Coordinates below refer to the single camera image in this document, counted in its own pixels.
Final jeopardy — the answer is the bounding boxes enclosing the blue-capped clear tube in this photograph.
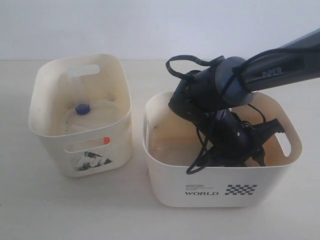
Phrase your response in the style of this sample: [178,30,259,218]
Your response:
[67,71,91,116]

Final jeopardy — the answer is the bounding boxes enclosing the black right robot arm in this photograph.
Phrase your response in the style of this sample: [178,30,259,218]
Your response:
[165,30,320,175]

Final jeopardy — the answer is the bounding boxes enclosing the orange-capped clear tube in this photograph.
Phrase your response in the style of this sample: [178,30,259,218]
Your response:
[69,123,111,146]

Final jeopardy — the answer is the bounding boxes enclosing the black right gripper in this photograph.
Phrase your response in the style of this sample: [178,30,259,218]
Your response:
[196,109,284,167]

